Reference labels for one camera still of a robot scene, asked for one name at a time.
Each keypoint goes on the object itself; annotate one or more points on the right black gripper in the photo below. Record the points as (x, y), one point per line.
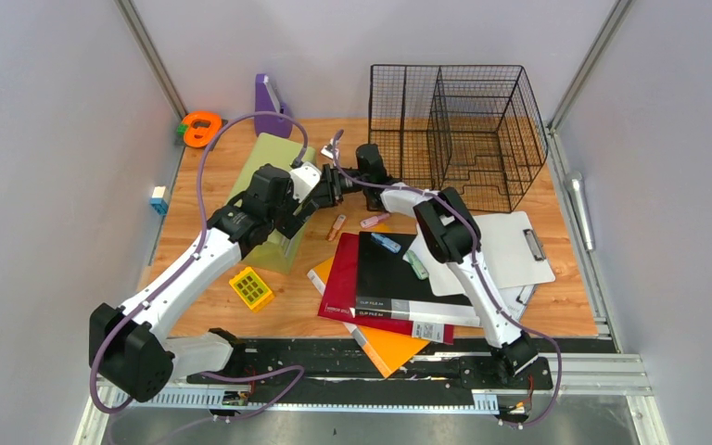
(331, 187)

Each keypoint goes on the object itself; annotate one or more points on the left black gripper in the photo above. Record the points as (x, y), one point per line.
(290, 222)

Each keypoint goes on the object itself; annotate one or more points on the green drawer cabinet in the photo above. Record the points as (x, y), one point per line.
(263, 191)

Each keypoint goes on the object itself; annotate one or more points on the pink highlighter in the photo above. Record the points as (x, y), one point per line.
(374, 220)

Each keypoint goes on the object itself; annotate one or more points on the blue highlighter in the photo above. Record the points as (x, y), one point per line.
(386, 243)

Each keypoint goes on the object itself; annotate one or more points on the green highlighter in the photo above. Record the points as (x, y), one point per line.
(416, 264)

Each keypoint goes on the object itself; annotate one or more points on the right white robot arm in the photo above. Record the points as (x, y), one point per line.
(453, 238)

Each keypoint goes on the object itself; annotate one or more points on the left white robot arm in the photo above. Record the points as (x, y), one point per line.
(131, 345)

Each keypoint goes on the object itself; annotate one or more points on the yellow grid box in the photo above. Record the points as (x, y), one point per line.
(251, 289)

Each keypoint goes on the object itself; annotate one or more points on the red folder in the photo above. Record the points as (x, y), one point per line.
(338, 300)

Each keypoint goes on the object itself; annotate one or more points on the black clip file folder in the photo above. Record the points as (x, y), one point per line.
(388, 288)

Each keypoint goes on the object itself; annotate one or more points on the purple tape dispenser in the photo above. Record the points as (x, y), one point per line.
(266, 98)

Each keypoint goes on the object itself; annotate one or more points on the orange tape roll holder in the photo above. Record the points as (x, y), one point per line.
(197, 128)

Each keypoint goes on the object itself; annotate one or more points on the blue white toy brick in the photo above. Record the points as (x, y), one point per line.
(159, 200)

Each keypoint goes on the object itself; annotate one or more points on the orange folder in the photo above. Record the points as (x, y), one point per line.
(387, 351)

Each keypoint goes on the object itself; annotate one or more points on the white clipboard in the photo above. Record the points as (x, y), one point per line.
(506, 251)

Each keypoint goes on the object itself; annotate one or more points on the papers under clipboard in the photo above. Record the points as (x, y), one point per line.
(516, 299)

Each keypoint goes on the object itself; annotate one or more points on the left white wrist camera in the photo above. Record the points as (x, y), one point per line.
(304, 178)

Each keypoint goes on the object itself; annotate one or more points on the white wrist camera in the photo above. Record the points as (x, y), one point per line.
(304, 178)
(330, 150)

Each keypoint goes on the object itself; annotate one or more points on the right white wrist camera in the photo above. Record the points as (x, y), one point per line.
(330, 150)

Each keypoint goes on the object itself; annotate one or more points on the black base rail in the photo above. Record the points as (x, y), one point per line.
(335, 371)

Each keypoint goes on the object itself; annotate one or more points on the black wire mesh basket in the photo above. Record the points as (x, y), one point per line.
(476, 128)

